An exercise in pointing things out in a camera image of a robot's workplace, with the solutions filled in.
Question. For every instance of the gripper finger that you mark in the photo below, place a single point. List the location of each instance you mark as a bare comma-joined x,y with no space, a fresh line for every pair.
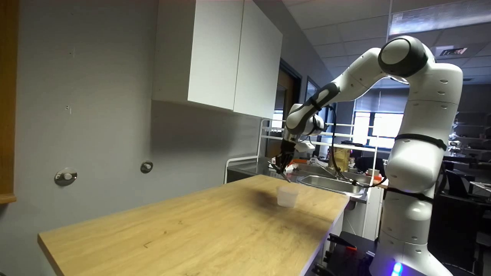
288,160
279,161

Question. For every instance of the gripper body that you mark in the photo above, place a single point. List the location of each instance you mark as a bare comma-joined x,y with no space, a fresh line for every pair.
288,147

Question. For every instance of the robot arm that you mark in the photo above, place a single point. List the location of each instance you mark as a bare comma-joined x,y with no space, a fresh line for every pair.
422,161

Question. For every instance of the translucent plastic bowl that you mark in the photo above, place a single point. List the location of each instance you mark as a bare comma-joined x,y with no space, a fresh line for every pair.
287,197

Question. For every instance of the steel sink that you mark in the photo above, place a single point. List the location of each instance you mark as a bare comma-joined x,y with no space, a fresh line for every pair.
332,184

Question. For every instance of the yellow brown bag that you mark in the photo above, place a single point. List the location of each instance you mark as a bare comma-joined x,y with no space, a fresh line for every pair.
342,159

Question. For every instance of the black office chair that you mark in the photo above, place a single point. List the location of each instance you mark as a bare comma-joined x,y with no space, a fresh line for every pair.
370,165

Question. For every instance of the window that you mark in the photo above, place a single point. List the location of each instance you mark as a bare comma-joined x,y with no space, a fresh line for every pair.
378,128

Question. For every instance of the black clamp with orange grip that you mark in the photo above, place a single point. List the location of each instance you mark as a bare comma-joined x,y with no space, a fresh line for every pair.
343,242

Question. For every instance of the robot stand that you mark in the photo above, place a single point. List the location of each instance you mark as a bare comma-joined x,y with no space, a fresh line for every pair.
345,260

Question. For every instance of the row of cluttered desks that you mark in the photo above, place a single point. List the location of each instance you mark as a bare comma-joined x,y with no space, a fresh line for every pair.
472,172

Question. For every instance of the ceiling air vent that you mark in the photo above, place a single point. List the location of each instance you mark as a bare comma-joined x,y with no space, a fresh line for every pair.
450,51

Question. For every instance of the ceiling light panel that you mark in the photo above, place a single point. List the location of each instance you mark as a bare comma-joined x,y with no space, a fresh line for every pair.
441,17

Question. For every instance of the wooden shelf unit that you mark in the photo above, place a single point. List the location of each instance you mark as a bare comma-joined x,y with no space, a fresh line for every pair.
7,99

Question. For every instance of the doorway with dark frame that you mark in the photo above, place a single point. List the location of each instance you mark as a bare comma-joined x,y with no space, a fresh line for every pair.
287,96

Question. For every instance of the white wall cabinet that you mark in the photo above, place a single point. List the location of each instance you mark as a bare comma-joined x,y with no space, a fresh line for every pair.
215,57

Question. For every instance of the round metal wall plate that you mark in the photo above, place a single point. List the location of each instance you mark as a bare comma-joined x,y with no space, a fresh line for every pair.
146,167
66,176

